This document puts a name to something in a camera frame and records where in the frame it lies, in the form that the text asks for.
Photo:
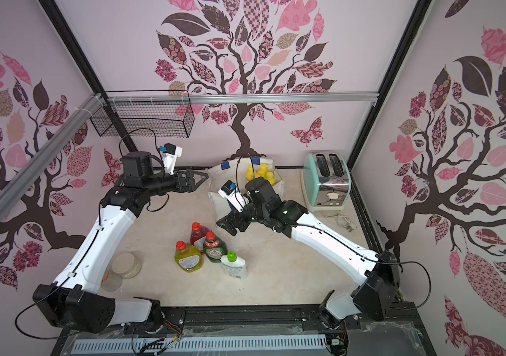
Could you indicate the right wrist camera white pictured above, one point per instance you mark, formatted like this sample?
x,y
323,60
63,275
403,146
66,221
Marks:
x,y
231,193

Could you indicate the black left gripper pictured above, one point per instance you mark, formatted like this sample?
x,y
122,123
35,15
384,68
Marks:
x,y
190,185

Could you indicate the white bottle green cap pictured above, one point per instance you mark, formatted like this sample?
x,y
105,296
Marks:
x,y
234,266

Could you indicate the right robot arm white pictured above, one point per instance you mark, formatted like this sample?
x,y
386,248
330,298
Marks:
x,y
376,275

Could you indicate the round beige lid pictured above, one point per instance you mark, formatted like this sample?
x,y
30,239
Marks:
x,y
126,265

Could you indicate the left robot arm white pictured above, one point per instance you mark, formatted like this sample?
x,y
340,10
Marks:
x,y
72,300

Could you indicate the dark green soap bottle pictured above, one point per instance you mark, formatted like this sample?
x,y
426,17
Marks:
x,y
214,247

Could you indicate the yellow-green soap bottle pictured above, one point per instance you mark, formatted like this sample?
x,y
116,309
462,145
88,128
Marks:
x,y
188,257

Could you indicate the red liquid soap bottle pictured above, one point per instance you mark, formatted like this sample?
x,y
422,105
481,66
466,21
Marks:
x,y
198,235

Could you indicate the clear plastic cup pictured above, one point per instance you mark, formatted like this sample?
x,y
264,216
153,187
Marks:
x,y
111,281

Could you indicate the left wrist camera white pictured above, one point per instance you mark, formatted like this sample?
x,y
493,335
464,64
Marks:
x,y
170,153

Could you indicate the mint chrome toaster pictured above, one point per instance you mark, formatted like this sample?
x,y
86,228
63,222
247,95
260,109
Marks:
x,y
326,181

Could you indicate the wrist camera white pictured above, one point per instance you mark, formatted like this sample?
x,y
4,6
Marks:
x,y
231,193
170,153

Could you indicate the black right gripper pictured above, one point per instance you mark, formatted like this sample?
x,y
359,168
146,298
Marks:
x,y
239,218

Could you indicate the aluminium rail back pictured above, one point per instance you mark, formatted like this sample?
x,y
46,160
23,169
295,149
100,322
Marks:
x,y
246,98

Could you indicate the black wire mesh basket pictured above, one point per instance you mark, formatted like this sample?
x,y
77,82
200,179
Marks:
x,y
165,113

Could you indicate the white canvas shopping bag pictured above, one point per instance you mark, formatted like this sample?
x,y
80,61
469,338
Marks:
x,y
235,170

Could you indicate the aluminium rail left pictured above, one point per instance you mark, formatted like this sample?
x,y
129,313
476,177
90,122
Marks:
x,y
17,187

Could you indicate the black base frame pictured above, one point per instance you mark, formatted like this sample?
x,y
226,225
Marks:
x,y
254,330

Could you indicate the aluminium rail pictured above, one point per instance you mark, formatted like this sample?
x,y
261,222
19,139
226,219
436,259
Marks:
x,y
246,98
17,187

